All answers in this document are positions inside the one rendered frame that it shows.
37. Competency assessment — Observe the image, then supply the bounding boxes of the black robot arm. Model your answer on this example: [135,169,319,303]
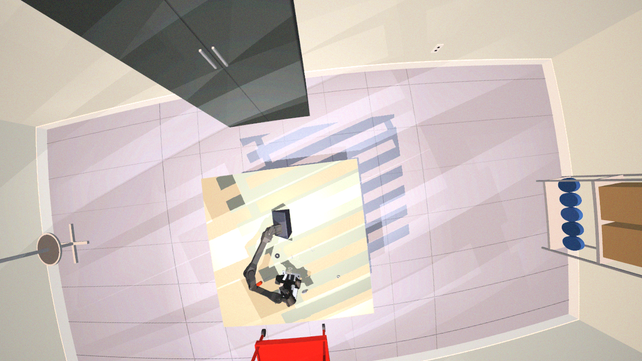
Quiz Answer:
[243,223,296,307]

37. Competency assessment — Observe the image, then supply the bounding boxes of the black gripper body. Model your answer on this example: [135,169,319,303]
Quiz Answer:
[275,275,301,289]

